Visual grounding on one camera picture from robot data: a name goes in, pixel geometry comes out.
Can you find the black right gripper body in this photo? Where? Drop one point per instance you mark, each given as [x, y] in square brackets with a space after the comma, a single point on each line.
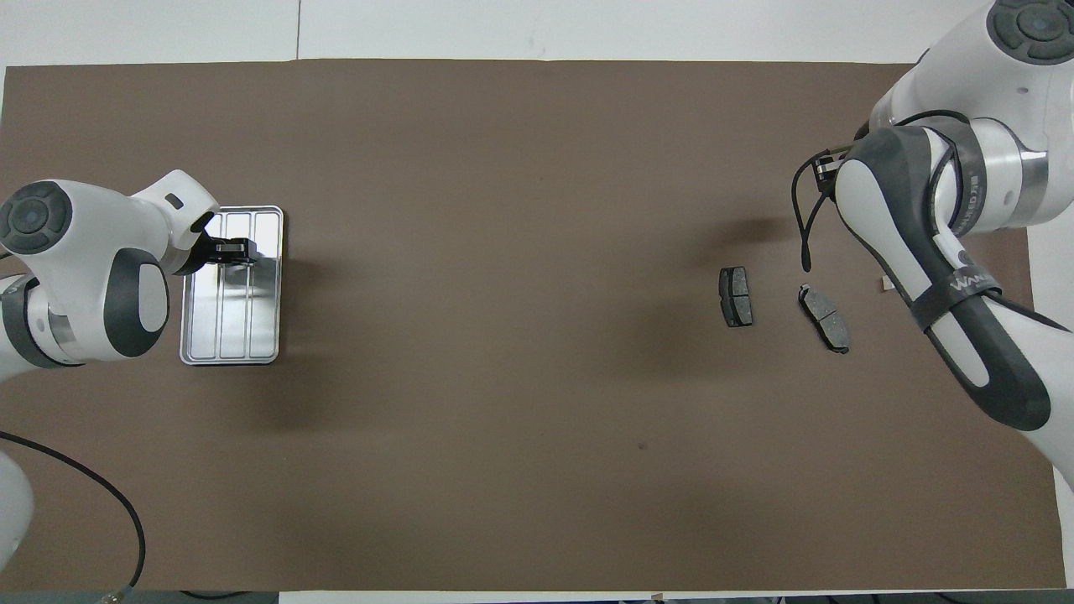
[831, 155]

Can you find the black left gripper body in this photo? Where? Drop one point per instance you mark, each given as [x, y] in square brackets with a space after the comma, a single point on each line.
[203, 252]

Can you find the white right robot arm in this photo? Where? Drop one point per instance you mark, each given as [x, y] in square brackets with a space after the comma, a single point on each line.
[965, 67]

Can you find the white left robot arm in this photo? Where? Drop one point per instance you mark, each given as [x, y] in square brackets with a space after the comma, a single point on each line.
[84, 252]

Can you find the silver metal tray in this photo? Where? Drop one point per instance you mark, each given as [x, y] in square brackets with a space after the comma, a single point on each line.
[252, 319]

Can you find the curved dark brake pad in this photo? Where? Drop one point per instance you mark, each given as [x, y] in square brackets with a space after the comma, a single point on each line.
[824, 317]

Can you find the rectangular dark brake pad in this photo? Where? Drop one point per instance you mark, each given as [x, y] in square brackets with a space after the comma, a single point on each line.
[736, 296]

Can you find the brown table mat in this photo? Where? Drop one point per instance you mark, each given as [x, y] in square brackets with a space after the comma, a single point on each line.
[537, 126]

